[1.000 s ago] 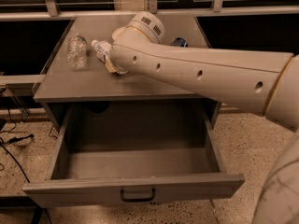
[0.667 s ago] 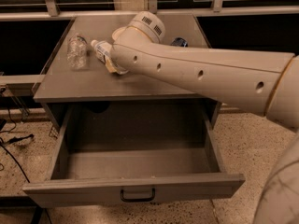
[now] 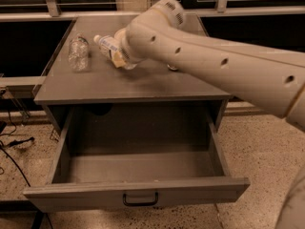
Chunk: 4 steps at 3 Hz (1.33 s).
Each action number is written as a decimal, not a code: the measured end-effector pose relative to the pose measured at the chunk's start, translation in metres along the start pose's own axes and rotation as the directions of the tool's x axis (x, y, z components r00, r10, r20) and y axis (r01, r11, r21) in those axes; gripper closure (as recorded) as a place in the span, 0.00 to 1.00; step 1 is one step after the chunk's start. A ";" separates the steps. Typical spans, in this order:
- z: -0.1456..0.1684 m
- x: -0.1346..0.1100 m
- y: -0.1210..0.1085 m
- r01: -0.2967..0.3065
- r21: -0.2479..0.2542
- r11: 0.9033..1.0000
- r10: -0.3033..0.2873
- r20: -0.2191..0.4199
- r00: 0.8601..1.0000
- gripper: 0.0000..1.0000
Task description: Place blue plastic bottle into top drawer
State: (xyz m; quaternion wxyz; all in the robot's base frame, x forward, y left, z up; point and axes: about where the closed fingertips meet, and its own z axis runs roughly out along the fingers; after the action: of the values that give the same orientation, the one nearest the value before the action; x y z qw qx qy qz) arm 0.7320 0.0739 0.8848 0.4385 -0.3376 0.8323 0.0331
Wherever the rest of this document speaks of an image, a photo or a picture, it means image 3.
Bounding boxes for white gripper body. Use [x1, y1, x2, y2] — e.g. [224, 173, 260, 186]
[119, 36, 145, 64]

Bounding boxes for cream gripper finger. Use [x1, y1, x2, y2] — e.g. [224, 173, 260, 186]
[111, 51, 126, 68]

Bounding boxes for blue label plastic bottle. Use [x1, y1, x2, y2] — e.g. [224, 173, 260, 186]
[93, 35, 136, 70]

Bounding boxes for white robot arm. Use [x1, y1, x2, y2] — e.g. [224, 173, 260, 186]
[114, 0, 305, 131]

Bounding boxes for clear crumpled plastic bottle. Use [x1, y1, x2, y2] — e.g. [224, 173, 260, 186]
[68, 33, 89, 73]

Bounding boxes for grey drawer cabinet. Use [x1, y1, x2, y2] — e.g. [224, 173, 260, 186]
[34, 14, 231, 130]

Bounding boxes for open grey top drawer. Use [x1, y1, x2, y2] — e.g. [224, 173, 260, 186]
[24, 102, 250, 212]

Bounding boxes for blue soda can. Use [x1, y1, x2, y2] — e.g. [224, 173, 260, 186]
[167, 64, 178, 72]

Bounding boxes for metal railing frame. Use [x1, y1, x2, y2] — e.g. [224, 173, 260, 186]
[0, 0, 305, 98]

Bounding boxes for black floor cable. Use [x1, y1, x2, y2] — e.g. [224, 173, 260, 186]
[0, 107, 36, 188]

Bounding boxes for black drawer handle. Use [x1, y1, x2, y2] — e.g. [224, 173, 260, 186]
[122, 192, 159, 207]

